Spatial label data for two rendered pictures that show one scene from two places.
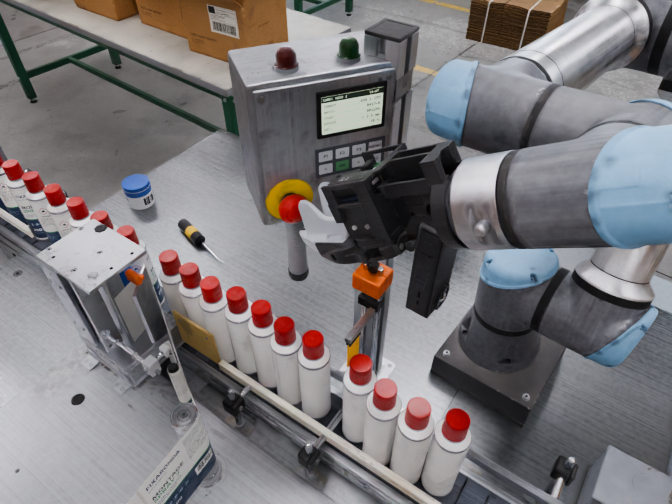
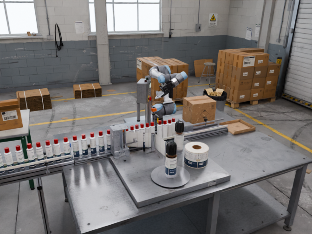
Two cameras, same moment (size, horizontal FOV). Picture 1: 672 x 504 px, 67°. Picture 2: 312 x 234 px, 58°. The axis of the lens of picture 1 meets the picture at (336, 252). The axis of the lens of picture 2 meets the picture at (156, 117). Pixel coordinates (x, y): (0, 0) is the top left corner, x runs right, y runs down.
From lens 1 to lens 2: 233 cm
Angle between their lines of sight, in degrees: 53
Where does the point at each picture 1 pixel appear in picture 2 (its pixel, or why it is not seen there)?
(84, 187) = not seen: outside the picture
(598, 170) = (182, 74)
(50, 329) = (96, 166)
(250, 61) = (141, 82)
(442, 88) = (161, 77)
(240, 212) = not seen: hidden behind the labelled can
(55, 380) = (117, 162)
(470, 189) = (174, 81)
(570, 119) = (172, 75)
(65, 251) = (115, 128)
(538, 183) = (179, 77)
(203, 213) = not seen: hidden behind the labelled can
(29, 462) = (133, 166)
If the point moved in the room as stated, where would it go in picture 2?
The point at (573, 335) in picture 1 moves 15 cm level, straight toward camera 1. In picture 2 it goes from (170, 110) to (176, 115)
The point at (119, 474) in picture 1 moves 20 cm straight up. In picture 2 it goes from (145, 159) to (145, 138)
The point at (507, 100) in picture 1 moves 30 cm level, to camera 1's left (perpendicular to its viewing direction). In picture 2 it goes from (167, 76) to (151, 83)
